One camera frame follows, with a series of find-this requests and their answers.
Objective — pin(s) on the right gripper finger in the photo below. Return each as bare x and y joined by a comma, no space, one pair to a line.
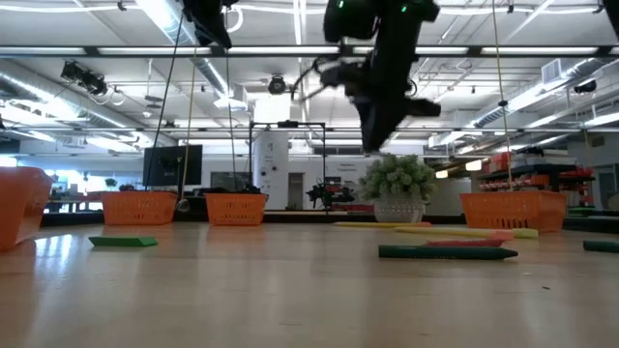
396,118
367,121

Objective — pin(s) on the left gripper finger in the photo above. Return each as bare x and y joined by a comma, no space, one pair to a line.
215,26

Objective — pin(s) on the pale yellow pencil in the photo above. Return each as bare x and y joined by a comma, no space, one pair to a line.
526,233

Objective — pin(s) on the green eraser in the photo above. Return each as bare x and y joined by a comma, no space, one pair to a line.
123,241

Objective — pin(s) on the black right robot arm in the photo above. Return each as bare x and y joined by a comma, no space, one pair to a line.
377,24

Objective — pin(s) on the black background robot arm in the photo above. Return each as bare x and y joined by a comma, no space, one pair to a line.
329,194

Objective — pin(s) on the black beam with light strips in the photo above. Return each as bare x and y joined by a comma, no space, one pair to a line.
280,50

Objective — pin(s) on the green plant in white pot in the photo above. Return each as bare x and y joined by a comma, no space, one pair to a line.
397,188

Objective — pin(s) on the white cylindrical column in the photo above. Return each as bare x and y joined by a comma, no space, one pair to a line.
271,164

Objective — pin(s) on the red crayon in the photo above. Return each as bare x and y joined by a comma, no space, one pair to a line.
464,243

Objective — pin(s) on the dark teal crayon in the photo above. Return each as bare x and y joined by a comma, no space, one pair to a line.
447,252

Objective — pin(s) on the shelf with red boxes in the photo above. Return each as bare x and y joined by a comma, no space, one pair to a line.
527,183

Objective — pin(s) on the black monitor screen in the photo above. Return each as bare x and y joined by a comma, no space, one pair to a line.
169,166

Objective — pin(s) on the orange plastic mesh bin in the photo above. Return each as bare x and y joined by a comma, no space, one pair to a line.
138,209
21,208
236,209
513,211

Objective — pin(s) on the dark pen on table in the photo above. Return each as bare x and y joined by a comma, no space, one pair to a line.
601,246

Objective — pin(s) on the black ceiling camera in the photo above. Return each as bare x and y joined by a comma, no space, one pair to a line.
277,85
84,78
585,87

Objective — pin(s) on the black metal table frame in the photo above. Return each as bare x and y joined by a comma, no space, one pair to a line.
314,218

